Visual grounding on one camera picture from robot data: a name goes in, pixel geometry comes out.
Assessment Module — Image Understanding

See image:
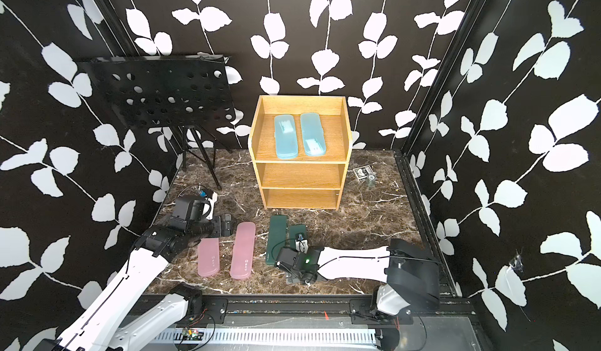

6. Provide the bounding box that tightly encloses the dark green pencil case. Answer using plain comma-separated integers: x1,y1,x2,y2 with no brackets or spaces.
265,215,287,266
288,224,308,253

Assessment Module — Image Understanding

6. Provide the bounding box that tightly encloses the pink pencil case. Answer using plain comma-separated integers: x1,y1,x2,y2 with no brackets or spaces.
230,222,256,280
197,238,220,277

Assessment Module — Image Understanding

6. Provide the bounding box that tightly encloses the light blue pencil case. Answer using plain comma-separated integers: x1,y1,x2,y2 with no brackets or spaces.
274,114,298,160
300,113,326,156

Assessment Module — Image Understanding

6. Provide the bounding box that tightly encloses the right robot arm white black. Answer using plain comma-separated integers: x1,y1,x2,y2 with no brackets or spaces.
272,238,440,316

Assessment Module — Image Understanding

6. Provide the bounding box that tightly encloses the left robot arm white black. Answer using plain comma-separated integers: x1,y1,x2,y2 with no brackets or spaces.
36,190,232,350

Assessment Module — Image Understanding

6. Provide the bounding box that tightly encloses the wooden three-tier shelf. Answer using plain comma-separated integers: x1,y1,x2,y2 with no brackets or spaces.
248,95,352,210

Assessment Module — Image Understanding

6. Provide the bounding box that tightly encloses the small metal clamp object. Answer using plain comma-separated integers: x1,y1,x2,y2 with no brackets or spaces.
353,165,377,186

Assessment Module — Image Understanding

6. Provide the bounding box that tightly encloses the black perforated music stand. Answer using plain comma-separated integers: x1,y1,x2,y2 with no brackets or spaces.
78,55,236,174

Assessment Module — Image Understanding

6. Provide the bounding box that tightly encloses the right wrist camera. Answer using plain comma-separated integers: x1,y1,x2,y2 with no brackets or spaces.
294,233,308,253

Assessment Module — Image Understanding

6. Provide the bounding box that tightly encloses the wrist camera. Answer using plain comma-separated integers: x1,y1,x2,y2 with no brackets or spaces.
200,189,218,221
294,233,308,253

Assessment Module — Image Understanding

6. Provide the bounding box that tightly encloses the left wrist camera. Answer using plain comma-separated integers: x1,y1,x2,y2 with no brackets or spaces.
200,189,218,221

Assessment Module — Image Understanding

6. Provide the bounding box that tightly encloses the black front rail base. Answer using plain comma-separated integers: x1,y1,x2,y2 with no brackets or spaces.
197,294,480,328

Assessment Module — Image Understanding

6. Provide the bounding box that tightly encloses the white slotted cable duct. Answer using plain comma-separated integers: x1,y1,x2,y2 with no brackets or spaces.
151,328,380,346

